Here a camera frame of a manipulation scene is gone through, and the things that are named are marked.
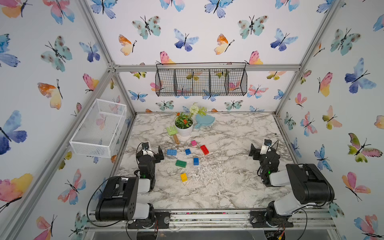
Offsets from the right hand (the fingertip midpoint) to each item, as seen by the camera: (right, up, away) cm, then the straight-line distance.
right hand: (262, 143), depth 91 cm
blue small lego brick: (-40, -12, +4) cm, 42 cm away
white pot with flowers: (-48, +11, +6) cm, 49 cm away
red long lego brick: (-35, -5, +7) cm, 36 cm away
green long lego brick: (-49, -12, +2) cm, 51 cm away
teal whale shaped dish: (-34, +16, +27) cm, 46 cm away
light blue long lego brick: (-56, -6, +5) cm, 56 cm away
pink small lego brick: (-42, -1, +12) cm, 44 cm away
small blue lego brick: (-45, -6, +7) cm, 46 cm away
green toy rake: (-57, +7, +19) cm, 60 cm away
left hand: (-66, -1, -1) cm, 66 cm away
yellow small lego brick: (-47, -18, -7) cm, 51 cm away
